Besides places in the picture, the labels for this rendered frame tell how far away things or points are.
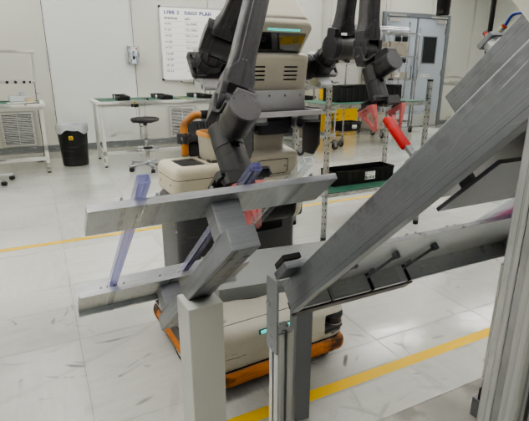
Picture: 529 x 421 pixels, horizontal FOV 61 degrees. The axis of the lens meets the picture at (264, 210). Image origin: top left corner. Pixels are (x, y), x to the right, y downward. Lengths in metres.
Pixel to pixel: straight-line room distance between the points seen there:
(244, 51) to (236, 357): 1.13
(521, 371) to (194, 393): 0.50
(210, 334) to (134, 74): 6.86
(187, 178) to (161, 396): 0.82
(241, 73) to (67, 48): 6.56
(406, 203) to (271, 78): 0.98
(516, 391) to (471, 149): 0.25
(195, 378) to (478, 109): 0.58
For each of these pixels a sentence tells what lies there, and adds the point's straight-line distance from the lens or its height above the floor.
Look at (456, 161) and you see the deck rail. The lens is 0.57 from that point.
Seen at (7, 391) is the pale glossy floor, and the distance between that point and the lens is 2.08.
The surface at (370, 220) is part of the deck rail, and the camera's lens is 0.69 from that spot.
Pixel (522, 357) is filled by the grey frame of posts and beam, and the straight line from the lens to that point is 0.52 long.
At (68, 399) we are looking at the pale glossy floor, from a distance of 1.95.
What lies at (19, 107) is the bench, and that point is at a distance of 5.80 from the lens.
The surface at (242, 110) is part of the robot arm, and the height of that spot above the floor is 1.10.
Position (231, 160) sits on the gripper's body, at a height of 1.01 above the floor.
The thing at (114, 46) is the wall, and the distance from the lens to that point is 7.46.
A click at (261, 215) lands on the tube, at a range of 0.72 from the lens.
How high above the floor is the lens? 1.17
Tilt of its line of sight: 17 degrees down
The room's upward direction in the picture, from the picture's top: straight up
